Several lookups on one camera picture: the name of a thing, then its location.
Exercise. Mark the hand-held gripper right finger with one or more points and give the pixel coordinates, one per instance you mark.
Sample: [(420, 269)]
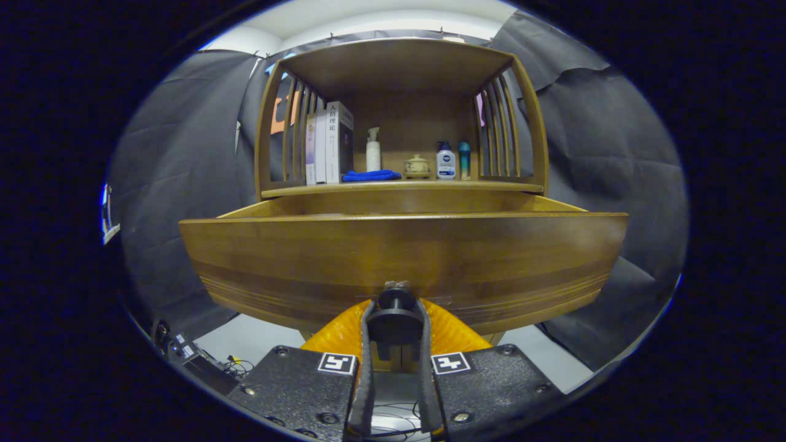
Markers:
[(428, 393)]

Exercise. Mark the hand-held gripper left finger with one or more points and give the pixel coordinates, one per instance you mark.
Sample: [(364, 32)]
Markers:
[(366, 380)]

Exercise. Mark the wooden drawer with black knob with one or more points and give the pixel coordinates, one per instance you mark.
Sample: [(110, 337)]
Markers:
[(399, 245)]

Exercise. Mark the wooden countertop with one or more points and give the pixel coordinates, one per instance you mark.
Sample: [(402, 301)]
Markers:
[(430, 186)]

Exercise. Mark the black electronic box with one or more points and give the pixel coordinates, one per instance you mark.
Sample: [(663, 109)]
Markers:
[(190, 359)]

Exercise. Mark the blue folded cloth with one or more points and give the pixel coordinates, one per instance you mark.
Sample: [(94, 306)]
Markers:
[(371, 176)]

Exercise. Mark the lidded ceramic tea cup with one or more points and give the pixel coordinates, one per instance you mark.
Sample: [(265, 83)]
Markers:
[(417, 167)]

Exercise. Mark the white pump bottle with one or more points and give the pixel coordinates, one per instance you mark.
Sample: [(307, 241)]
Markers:
[(373, 156)]

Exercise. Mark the white bottle with blue cap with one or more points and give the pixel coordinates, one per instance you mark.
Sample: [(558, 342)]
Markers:
[(446, 164)]

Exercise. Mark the white spine book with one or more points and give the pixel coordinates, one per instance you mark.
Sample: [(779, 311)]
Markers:
[(320, 153)]

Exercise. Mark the teal slim bottle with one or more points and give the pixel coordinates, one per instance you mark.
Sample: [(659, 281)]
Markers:
[(465, 162)]

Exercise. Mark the purple spine book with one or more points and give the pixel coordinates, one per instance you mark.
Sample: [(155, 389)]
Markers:
[(310, 153)]

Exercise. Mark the dark portrait cover book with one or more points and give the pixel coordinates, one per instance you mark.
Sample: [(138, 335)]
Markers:
[(339, 147)]

